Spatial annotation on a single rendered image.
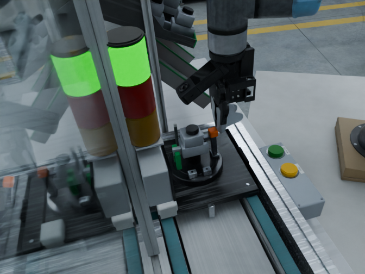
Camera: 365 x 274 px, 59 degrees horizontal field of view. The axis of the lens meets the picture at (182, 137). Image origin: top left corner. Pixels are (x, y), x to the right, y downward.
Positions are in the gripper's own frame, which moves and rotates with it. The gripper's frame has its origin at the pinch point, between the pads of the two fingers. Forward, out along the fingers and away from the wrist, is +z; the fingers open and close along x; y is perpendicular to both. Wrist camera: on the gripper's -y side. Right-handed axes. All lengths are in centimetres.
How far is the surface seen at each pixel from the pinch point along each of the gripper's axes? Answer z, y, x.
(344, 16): 108, 249, 268
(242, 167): 10.4, 4.8, -4.4
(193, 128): -2.2, -6.0, -0.4
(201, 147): 2.5, -5.0, -2.2
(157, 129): -20.6, -16.0, -20.5
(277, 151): 10.2, 15.1, -2.4
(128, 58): -32.3, -17.8, -21.5
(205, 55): 107, 68, 240
